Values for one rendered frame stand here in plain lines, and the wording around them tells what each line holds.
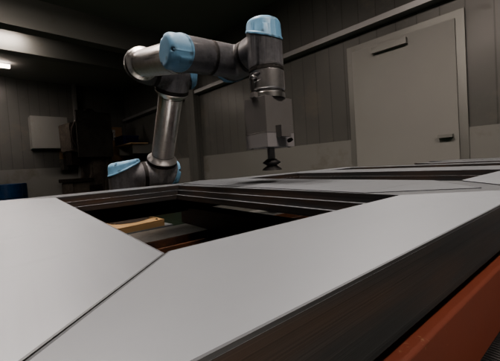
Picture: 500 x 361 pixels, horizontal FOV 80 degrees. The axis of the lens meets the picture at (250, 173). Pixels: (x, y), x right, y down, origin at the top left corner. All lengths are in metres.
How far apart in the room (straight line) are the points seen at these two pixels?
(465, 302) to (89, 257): 0.21
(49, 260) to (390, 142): 3.45
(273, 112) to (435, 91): 2.91
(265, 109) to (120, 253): 0.47
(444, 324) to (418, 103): 3.31
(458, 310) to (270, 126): 0.47
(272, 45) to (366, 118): 3.05
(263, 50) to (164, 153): 0.66
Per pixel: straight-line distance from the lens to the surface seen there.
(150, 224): 1.15
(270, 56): 0.64
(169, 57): 0.65
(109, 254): 0.18
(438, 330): 0.19
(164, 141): 1.15
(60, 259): 0.19
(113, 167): 1.18
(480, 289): 0.25
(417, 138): 3.45
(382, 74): 3.65
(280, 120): 0.63
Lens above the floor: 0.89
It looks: 2 degrees down
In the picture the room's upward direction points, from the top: 4 degrees counter-clockwise
